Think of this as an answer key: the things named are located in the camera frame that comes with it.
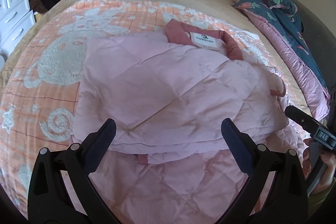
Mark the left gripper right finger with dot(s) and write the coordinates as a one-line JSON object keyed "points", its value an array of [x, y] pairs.
{"points": [[275, 191]]}

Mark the orange plaid bear blanket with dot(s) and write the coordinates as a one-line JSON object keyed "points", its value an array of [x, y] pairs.
{"points": [[42, 90]]}

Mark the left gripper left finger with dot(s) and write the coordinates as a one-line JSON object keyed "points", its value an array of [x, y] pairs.
{"points": [[60, 188]]}

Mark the white drawer chest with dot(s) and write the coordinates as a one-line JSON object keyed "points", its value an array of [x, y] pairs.
{"points": [[16, 19]]}

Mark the blue and pink duvet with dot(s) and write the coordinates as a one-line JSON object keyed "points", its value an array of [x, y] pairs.
{"points": [[279, 22]]}

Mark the pink quilted coat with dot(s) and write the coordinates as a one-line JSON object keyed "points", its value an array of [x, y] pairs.
{"points": [[168, 100]]}

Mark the right hand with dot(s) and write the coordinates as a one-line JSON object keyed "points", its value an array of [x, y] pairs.
{"points": [[328, 158]]}

